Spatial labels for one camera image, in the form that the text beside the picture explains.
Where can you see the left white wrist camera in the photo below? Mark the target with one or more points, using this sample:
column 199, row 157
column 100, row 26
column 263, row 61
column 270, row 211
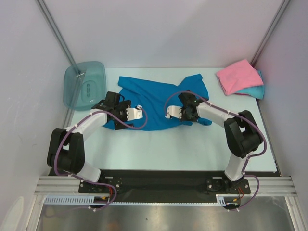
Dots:
column 134, row 113

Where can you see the white slotted cable duct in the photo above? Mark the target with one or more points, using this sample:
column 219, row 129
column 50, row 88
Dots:
column 100, row 201

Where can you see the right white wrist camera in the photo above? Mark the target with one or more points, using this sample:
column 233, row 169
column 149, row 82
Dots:
column 173, row 111

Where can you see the left aluminium corner post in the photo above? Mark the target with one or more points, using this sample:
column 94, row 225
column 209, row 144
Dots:
column 55, row 30

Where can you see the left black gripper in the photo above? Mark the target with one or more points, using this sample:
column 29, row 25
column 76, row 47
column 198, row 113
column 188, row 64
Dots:
column 123, row 105

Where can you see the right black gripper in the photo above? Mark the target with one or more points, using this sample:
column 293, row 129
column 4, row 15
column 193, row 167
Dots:
column 187, row 114

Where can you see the pink folded t shirt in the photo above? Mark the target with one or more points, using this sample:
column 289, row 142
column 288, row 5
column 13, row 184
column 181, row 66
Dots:
column 228, row 76

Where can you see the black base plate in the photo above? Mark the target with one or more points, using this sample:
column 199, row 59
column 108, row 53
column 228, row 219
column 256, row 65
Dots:
column 169, row 186

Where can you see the aluminium front rail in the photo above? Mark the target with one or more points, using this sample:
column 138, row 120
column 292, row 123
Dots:
column 268, row 186

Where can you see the aluminium corner post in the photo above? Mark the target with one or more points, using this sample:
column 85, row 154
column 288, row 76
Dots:
column 55, row 30
column 272, row 27

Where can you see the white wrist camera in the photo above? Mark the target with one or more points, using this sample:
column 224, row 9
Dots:
column 173, row 111
column 134, row 113

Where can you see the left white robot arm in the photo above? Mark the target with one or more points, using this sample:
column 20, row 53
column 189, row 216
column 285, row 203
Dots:
column 66, row 154

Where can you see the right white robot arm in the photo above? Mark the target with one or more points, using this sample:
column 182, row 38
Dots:
column 242, row 134

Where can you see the right aluminium corner post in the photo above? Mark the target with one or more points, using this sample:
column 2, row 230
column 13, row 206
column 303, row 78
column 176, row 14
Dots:
column 272, row 27

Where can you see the light blue folded t shirt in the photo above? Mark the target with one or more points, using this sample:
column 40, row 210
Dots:
column 252, row 92

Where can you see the teal transparent plastic bin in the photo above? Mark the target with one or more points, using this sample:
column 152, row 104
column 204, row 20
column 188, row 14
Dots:
column 84, row 85

